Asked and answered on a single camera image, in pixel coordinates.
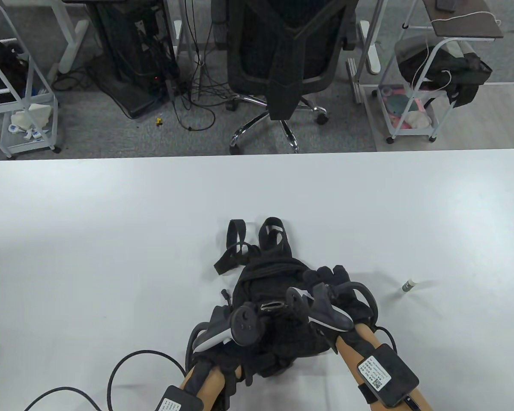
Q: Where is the white cloth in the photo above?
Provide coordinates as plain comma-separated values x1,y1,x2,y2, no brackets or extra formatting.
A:
11,104,52,129

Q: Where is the white metal cart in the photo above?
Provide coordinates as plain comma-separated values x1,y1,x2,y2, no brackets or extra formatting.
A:
0,0,62,159
375,0,462,144

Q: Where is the black mesh office chair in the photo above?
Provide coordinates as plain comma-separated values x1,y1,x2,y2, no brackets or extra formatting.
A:
210,0,359,154

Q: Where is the white plush item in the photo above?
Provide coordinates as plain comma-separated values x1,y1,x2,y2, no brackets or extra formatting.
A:
405,110,433,128

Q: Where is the person's right hand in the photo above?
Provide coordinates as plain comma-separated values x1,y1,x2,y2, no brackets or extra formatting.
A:
302,265,375,326

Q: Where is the plain black bag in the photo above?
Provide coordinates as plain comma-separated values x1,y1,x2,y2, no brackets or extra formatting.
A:
0,36,28,107

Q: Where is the person's left forearm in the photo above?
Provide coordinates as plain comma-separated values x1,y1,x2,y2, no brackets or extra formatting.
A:
180,360,240,411

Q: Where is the bundle of black floor cables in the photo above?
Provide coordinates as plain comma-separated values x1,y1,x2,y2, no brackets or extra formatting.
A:
171,0,240,131

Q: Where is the person's left hand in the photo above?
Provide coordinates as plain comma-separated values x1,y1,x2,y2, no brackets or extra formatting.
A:
199,305,266,386

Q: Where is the white desk leg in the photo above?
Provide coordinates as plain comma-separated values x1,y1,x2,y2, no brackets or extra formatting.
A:
173,19,197,65
358,19,382,75
47,0,90,73

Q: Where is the white cable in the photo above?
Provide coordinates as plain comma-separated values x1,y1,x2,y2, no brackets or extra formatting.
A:
410,11,502,91

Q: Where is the black backpack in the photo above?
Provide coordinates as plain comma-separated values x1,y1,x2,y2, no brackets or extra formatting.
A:
214,217,332,377

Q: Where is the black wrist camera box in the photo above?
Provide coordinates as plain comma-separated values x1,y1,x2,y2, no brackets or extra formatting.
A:
156,385,205,411
357,344,420,408

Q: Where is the brown side table top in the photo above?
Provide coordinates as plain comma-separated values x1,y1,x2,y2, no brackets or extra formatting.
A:
424,0,504,42

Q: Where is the black bag with grey lining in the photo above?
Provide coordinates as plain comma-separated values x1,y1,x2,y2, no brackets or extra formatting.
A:
395,36,493,107

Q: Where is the black round controller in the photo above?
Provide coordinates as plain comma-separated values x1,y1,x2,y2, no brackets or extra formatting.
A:
185,302,268,364
285,281,380,332

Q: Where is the black computer tower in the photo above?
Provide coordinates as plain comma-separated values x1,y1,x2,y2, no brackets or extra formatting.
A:
85,0,180,119

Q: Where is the black cable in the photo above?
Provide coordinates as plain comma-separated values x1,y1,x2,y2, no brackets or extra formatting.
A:
24,350,187,411

